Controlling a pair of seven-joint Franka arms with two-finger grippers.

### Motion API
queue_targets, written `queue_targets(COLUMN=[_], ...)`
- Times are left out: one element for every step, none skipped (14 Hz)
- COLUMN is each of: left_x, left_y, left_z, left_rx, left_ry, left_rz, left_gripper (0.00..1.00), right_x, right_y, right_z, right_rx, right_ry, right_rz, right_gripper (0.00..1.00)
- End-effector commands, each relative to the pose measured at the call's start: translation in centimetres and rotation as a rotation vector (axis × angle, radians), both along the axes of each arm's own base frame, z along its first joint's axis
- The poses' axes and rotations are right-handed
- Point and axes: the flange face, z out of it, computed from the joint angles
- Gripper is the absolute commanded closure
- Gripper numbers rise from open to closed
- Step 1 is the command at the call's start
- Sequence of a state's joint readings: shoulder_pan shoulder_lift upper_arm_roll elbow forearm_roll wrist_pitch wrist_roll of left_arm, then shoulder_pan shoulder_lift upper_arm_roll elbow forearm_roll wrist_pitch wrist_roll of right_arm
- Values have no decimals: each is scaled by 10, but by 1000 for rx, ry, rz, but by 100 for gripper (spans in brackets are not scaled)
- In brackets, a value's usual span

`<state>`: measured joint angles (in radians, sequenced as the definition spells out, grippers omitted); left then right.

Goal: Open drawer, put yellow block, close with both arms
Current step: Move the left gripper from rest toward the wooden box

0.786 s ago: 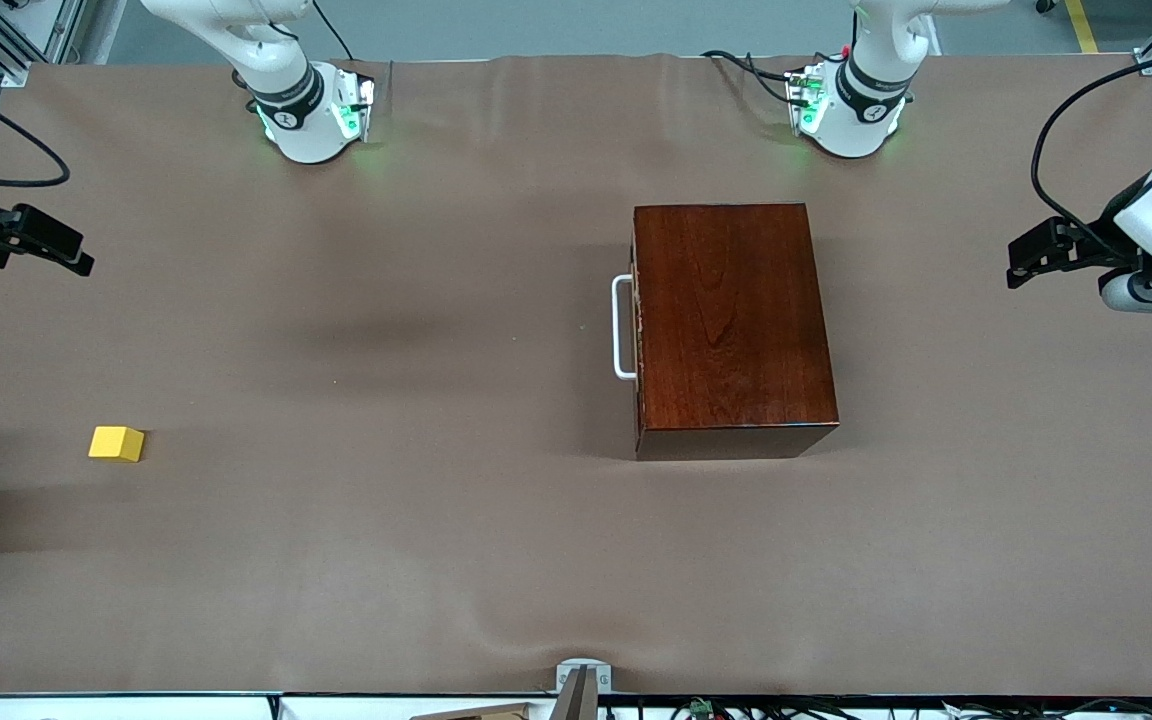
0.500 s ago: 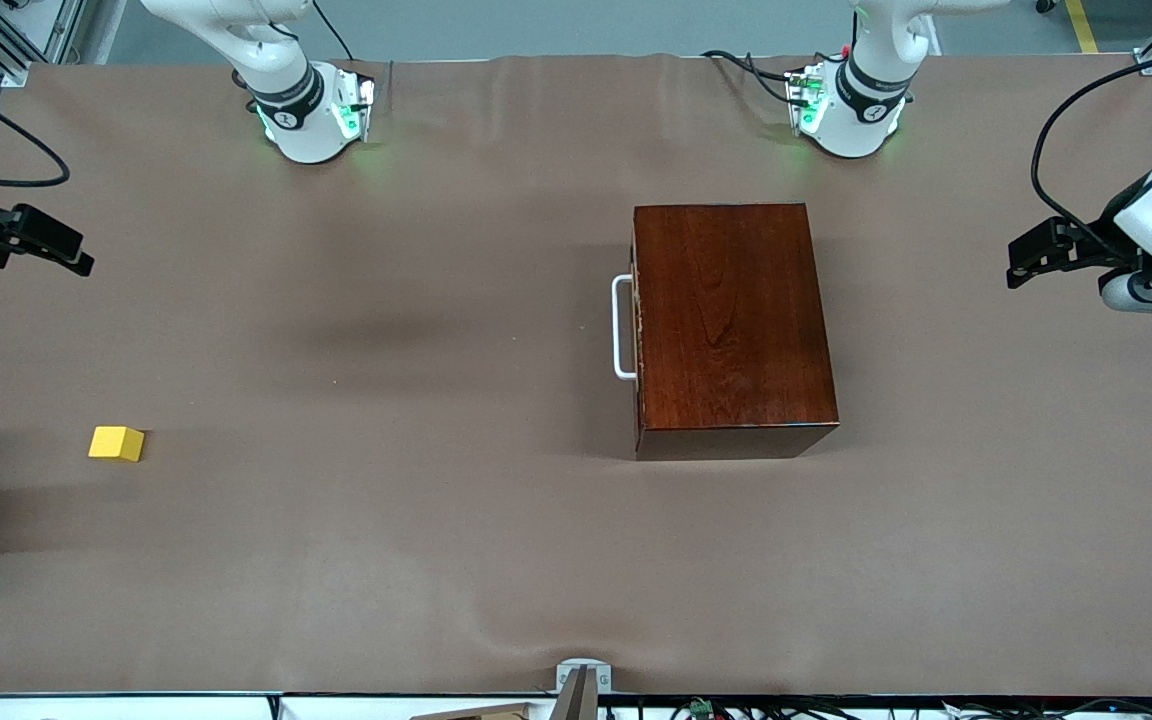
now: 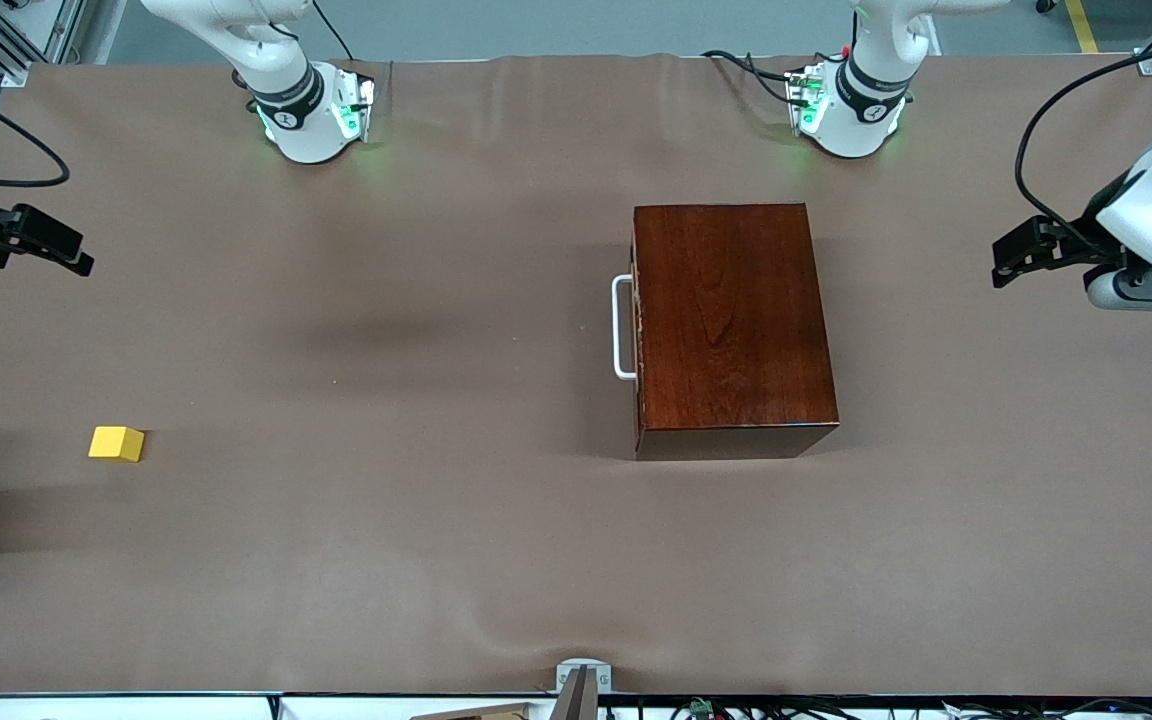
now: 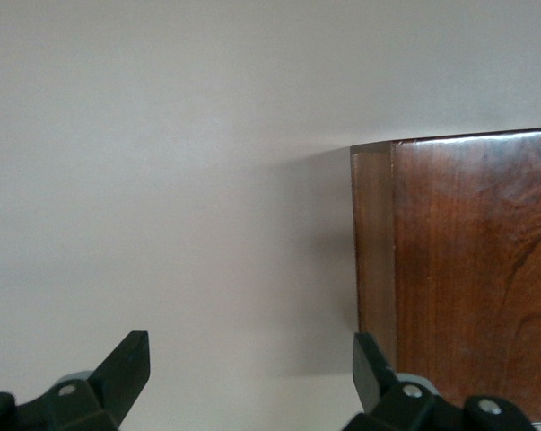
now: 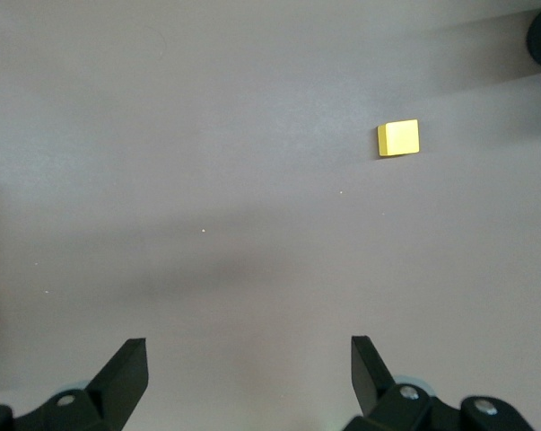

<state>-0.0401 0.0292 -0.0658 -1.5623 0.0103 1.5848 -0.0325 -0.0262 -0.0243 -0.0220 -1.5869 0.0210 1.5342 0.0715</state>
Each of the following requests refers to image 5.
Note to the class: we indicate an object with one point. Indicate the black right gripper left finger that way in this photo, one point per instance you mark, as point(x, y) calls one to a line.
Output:
point(113, 386)

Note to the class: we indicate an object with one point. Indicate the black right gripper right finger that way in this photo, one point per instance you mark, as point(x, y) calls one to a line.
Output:
point(373, 386)

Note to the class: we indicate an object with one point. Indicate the yellow cube block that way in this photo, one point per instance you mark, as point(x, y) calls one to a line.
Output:
point(400, 137)

